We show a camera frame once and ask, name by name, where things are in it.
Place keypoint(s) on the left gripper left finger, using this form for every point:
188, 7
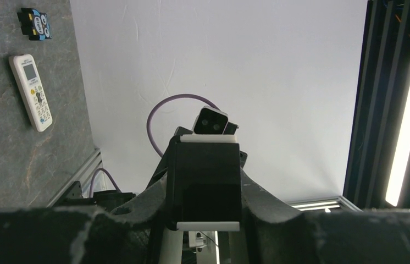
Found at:
143, 219

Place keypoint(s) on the black phone-like slab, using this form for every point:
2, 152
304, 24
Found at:
203, 190

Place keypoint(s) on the blue owl toy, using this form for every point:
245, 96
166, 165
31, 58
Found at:
34, 24

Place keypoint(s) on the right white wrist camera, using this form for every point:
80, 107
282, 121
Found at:
211, 121

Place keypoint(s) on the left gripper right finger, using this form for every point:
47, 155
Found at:
273, 229

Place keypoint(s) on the beige remote control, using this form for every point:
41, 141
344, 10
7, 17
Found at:
30, 86

